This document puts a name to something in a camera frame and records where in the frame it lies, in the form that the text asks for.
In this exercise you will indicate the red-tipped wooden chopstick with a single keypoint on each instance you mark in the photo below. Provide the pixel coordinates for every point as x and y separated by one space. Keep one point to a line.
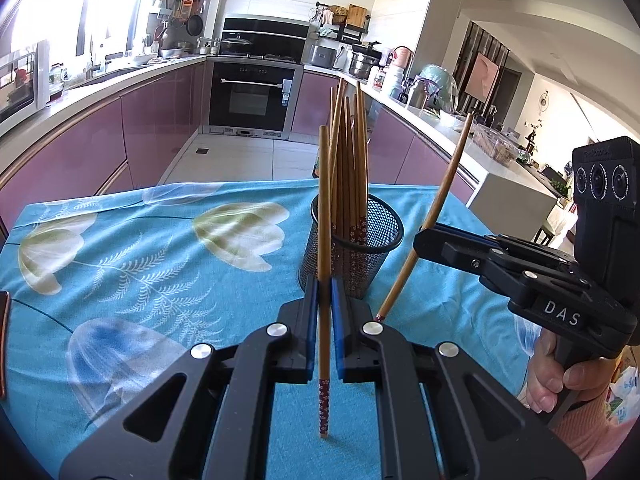
324 210
452 170

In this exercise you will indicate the blue floral tablecloth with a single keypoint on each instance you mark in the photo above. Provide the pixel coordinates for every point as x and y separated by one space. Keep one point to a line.
150 270

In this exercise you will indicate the black hanging frying pan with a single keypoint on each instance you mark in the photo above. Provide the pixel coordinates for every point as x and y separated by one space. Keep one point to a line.
194 25

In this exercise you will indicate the bunch of wooden chopsticks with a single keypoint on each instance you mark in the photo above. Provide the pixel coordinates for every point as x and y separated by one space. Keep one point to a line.
350 170

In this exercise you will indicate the white microwave oven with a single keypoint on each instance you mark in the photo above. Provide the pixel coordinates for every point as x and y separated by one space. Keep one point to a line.
20 85

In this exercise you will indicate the person's right forearm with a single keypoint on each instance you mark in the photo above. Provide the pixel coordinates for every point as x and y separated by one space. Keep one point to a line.
590 435

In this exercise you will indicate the black wok with lid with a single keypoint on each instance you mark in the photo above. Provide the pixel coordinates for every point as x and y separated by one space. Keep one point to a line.
236 46

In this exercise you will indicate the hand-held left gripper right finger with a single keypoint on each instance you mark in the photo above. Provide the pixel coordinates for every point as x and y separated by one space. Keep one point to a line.
341 340

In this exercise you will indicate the white plastic bag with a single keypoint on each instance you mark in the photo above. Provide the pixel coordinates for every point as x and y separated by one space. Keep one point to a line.
625 400

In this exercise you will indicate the steel steamer pot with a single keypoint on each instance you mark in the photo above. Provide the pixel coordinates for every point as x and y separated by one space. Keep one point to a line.
364 62

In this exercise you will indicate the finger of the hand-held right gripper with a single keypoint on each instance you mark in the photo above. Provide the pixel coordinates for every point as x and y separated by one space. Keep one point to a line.
450 252
470 235

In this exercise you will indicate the pink wall painting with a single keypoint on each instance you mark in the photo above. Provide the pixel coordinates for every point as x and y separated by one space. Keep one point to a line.
484 80

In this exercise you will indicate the wall clock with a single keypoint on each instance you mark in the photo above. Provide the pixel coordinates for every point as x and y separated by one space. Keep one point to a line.
544 101

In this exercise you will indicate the wooden cutting board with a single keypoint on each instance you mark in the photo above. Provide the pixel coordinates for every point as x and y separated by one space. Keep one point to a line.
357 15

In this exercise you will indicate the person's right hand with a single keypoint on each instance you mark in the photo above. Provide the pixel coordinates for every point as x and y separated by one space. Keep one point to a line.
540 380

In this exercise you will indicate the kitchen window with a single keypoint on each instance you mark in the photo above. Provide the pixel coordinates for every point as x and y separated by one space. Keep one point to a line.
60 5

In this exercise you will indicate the white kitchen countertop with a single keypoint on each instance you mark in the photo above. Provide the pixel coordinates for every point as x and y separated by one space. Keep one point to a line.
100 82
500 175

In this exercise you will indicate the white bottle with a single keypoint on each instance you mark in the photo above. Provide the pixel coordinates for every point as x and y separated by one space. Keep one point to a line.
396 84

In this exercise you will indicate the pink electric kettle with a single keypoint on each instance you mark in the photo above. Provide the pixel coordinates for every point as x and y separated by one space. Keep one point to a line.
402 56

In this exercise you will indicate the steel flask with purple lid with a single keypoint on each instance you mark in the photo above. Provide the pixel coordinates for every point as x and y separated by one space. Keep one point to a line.
417 95

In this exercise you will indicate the black range hood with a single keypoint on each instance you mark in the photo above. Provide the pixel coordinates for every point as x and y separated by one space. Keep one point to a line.
270 25

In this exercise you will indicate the black wall rack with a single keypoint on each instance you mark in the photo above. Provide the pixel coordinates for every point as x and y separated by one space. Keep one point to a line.
350 35

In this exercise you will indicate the pink lower kitchen cabinets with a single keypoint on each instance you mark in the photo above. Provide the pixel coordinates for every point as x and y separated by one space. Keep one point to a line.
410 160
90 150

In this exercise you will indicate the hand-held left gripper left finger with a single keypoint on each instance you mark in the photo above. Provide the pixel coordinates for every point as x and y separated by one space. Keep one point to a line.
311 340

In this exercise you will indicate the white bowl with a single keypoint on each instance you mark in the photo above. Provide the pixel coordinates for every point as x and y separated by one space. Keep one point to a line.
450 120

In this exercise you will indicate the black mesh utensil holder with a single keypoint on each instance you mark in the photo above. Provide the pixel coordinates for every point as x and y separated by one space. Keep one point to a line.
370 270

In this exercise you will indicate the pale green bag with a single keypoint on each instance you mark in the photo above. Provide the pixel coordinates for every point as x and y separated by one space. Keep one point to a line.
440 85

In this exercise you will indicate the clear plastic food container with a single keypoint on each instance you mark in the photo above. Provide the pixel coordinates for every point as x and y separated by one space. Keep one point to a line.
495 145

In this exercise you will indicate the black built-in oven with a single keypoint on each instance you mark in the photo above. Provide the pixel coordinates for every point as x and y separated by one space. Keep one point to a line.
250 100

